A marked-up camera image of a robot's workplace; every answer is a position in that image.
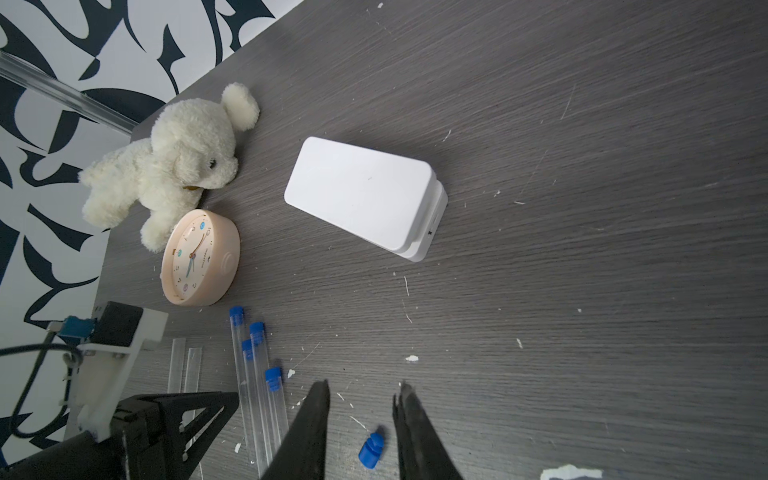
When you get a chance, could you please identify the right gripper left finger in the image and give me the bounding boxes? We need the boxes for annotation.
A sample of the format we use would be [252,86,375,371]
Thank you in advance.
[261,380,330,480]

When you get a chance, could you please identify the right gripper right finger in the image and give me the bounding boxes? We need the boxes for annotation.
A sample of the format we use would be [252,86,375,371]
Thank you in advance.
[392,382,462,480]

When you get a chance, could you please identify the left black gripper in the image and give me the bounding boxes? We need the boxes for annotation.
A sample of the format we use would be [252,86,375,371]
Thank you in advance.
[1,391,239,479]

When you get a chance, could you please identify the blue stopper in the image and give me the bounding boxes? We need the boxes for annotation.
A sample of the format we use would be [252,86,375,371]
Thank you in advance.
[358,432,385,470]

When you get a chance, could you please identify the pink round alarm clock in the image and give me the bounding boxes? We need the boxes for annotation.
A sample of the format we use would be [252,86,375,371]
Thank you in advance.
[160,209,241,307]

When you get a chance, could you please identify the cream plush dog toy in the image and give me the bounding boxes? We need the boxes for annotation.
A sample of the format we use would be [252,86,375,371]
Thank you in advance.
[79,83,260,253]

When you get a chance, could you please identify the white rectangular box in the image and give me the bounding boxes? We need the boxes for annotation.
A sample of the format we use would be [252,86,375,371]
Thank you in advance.
[284,137,448,262]

